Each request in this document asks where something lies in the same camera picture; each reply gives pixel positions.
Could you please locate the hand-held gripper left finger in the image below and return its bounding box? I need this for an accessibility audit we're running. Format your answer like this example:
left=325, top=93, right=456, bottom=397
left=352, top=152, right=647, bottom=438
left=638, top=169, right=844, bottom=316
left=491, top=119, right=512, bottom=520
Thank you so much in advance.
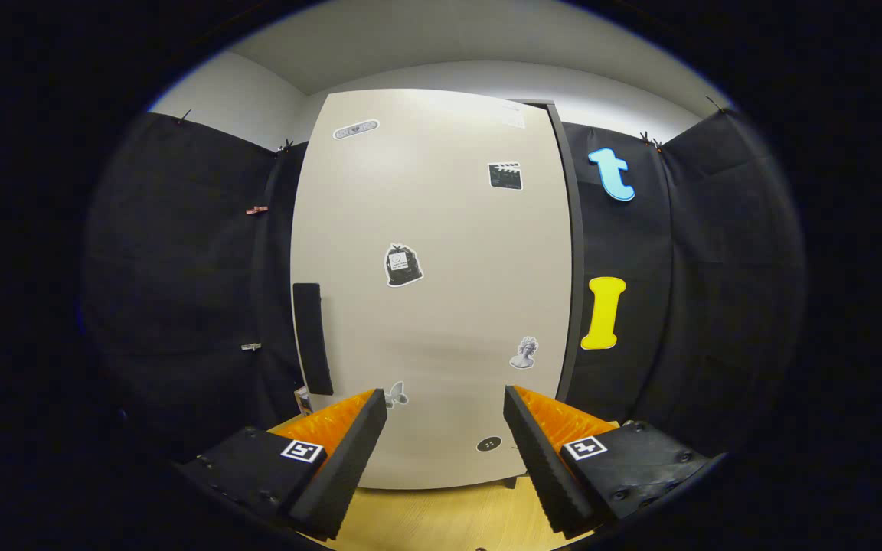
left=177, top=388, right=389, bottom=541

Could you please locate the beige shoe cabinet door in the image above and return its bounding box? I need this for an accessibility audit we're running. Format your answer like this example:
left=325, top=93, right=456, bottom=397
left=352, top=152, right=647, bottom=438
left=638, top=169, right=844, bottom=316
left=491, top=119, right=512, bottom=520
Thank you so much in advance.
left=290, top=88, right=573, bottom=491

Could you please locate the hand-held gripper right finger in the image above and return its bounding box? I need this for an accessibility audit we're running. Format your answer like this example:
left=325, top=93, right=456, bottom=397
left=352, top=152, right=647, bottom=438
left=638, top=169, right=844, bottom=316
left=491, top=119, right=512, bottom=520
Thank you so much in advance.
left=502, top=385, right=721, bottom=536

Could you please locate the black backdrop cloth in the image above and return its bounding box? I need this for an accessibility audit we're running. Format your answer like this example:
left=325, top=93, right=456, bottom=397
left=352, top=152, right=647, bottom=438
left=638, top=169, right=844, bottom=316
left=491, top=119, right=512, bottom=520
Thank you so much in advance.
left=81, top=107, right=805, bottom=468

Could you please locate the grey shoe cabinet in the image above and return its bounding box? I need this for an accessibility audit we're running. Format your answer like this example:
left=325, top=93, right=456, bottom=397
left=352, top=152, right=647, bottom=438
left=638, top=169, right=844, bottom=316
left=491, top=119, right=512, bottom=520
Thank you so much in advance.
left=504, top=98, right=587, bottom=491

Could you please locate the black door handle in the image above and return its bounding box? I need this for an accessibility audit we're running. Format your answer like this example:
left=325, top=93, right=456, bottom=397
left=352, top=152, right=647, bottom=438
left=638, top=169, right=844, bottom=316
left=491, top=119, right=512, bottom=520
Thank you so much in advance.
left=292, top=282, right=335, bottom=396

